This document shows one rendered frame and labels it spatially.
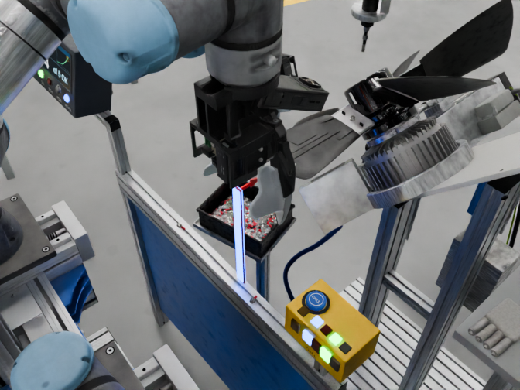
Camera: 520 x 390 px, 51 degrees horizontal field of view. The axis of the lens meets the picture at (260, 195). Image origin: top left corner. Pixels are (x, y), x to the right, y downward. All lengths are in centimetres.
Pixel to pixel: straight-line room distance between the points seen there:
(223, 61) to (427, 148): 83
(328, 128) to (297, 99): 66
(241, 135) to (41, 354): 47
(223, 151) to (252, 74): 9
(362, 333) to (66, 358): 53
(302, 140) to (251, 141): 66
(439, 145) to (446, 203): 156
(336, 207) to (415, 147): 25
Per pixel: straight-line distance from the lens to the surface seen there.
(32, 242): 132
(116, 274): 252
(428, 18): 431
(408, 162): 129
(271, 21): 51
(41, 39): 52
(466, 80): 108
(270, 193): 64
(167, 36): 43
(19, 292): 136
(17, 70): 52
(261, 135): 58
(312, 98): 63
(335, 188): 136
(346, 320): 108
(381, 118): 133
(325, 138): 123
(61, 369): 85
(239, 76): 53
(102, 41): 42
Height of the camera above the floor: 199
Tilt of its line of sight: 47 degrees down
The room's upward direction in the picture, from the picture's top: straight up
